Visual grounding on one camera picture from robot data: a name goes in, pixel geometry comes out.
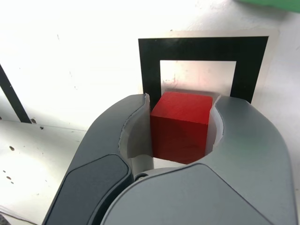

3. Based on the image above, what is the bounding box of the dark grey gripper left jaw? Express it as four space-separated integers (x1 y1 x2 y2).
43 93 155 225

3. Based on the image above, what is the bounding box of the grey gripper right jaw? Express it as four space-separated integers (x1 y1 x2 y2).
86 94 298 225

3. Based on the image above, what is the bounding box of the red cube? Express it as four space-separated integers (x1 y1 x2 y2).
150 91 214 166

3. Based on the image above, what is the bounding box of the green cube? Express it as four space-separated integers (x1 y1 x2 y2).
234 0 300 14

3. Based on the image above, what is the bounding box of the black tape square outline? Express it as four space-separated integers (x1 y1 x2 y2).
138 36 269 105

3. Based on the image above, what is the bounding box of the black tape strip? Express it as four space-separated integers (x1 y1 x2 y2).
0 63 32 124

